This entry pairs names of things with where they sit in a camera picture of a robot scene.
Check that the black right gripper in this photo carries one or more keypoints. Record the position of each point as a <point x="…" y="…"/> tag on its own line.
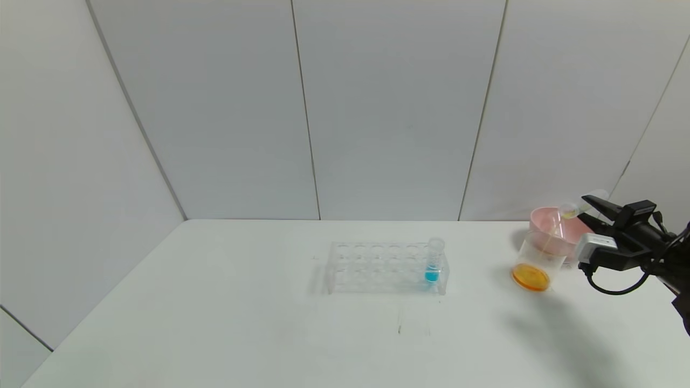
<point x="632" y="216"/>

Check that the test tube with yellow pigment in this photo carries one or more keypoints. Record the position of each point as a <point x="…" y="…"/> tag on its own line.
<point x="568" y="211"/>

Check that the test tube with red pigment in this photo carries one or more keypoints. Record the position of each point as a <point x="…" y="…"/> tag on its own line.
<point x="549" y="222"/>

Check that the clear plastic beaker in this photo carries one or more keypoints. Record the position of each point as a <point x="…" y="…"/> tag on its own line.
<point x="531" y="277"/>

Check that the test tube with blue pigment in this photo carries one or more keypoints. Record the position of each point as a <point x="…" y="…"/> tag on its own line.
<point x="432" y="275"/>

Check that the clear acrylic test tube rack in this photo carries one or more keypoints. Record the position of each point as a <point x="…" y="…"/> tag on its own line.
<point x="377" y="275"/>

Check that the pink bowl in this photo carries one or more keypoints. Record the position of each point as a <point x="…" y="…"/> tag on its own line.
<point x="544" y="223"/>

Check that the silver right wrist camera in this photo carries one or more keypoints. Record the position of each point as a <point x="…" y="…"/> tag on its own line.
<point x="593" y="248"/>

